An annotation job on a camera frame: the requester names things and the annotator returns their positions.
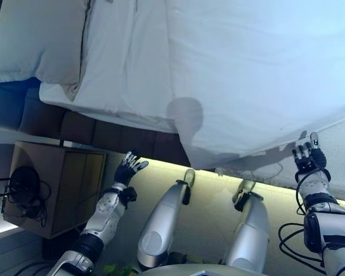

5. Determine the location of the green leafy plant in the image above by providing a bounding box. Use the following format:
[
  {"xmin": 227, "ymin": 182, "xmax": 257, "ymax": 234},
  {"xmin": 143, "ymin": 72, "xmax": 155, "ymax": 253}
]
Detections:
[{"xmin": 102, "ymin": 263, "xmax": 140, "ymax": 276}]

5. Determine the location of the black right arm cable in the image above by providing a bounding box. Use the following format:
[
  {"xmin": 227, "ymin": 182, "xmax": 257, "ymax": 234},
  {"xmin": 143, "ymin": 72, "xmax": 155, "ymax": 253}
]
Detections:
[{"xmin": 277, "ymin": 172, "xmax": 328, "ymax": 261}]

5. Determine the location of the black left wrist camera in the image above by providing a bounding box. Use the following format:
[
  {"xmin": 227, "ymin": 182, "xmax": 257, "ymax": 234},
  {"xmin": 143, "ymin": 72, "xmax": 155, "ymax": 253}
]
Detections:
[{"xmin": 122, "ymin": 186, "xmax": 138, "ymax": 209}]

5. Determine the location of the beige pillow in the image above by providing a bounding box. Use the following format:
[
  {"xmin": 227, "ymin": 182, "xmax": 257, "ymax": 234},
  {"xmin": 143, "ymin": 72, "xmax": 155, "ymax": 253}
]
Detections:
[{"xmin": 0, "ymin": 0, "xmax": 93, "ymax": 101}]

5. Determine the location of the black cable bundle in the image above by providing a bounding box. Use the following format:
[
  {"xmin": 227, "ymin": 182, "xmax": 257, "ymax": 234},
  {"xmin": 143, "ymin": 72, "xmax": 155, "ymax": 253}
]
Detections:
[{"xmin": 1, "ymin": 165, "xmax": 52, "ymax": 228}]

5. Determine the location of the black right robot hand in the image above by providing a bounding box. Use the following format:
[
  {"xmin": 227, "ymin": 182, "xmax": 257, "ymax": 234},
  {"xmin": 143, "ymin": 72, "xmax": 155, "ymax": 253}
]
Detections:
[{"xmin": 292, "ymin": 132, "xmax": 332, "ymax": 181}]

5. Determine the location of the grey robot torso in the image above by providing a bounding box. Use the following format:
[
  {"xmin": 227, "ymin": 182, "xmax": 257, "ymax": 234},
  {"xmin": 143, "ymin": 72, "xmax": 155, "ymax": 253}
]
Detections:
[{"xmin": 137, "ymin": 264, "xmax": 277, "ymax": 276}]

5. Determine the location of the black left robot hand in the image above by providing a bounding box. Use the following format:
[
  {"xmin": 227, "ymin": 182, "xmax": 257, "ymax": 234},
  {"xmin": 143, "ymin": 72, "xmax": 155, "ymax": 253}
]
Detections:
[{"xmin": 113, "ymin": 151, "xmax": 150, "ymax": 190}]

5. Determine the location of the wooden nightstand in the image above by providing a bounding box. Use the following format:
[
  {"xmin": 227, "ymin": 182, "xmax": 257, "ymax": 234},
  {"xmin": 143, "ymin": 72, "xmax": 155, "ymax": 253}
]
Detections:
[{"xmin": 1, "ymin": 140, "xmax": 108, "ymax": 239}]

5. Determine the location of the white duvet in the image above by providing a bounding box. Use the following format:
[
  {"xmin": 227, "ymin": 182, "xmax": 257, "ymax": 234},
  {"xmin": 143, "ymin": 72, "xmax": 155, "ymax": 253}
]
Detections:
[{"xmin": 165, "ymin": 0, "xmax": 345, "ymax": 173}]

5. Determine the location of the silver right robot leg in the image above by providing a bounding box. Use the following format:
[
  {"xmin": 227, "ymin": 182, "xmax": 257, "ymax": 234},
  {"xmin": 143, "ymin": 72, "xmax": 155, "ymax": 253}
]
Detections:
[{"xmin": 225, "ymin": 179, "xmax": 270, "ymax": 274}]

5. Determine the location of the black box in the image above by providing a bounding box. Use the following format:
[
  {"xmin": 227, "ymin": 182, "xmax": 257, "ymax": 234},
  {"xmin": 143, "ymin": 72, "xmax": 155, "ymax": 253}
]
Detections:
[{"xmin": 41, "ymin": 229, "xmax": 84, "ymax": 259}]

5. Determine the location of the brown upholstered bed frame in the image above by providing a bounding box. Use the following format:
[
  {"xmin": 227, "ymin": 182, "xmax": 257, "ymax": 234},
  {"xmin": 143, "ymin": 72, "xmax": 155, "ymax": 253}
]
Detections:
[{"xmin": 17, "ymin": 86, "xmax": 192, "ymax": 167}]

